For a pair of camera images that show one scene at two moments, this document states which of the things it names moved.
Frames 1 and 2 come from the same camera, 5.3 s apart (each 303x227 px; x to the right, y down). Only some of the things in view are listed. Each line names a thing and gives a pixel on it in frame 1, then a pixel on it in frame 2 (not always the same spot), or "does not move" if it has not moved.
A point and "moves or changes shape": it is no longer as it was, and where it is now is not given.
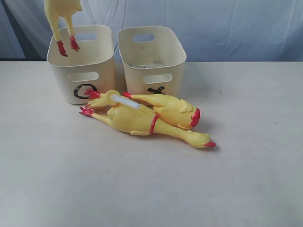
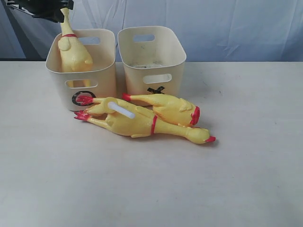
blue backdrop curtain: [212, 30] does not move
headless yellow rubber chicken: [175, 111] does not move
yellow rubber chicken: [55, 9] moves or changes shape
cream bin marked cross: [153, 60] does not move
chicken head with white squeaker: [111, 97] -> [111, 105]
